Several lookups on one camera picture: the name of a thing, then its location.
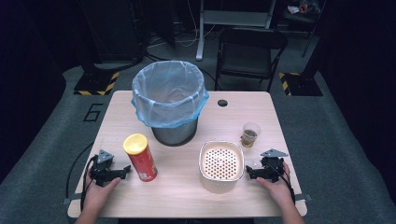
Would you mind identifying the black folding chair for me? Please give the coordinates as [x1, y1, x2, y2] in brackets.
[214, 26, 290, 93]

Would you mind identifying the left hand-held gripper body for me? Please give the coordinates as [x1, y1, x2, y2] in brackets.
[89, 149, 123, 188]

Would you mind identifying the person's right hand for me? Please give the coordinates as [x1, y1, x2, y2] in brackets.
[256, 161, 296, 209]

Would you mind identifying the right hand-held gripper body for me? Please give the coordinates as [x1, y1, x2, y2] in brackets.
[260, 147, 290, 184]

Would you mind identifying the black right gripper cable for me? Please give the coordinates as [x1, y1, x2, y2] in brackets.
[269, 161, 296, 205]

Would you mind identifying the red chip can yellow lid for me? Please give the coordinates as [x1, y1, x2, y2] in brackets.
[122, 133, 159, 183]

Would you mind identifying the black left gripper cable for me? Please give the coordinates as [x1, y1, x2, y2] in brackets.
[79, 154, 99, 213]

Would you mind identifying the clear plastic cup with liquid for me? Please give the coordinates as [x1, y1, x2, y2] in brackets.
[240, 121, 262, 148]

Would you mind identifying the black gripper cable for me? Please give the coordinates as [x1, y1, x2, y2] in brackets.
[269, 161, 296, 205]
[79, 154, 99, 213]

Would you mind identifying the trash bin with blue bag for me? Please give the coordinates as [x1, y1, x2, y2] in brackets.
[130, 60, 210, 129]

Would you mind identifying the black floor cable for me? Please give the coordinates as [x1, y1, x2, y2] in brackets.
[65, 141, 95, 200]

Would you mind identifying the grey metal table bracket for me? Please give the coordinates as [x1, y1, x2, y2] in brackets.
[293, 192, 313, 203]
[61, 193, 82, 206]

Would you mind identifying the beige perforated strainer basket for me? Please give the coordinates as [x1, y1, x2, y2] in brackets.
[198, 140, 246, 194]

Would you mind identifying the white metal desk frame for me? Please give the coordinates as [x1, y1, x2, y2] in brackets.
[195, 0, 277, 62]

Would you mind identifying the grey metal trash bin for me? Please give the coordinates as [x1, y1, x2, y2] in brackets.
[150, 117, 199, 147]

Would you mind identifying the person's left hand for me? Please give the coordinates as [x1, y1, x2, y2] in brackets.
[82, 168, 122, 214]

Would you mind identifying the black yellow striped stand base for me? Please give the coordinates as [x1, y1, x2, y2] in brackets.
[277, 71, 324, 97]
[73, 71, 120, 96]

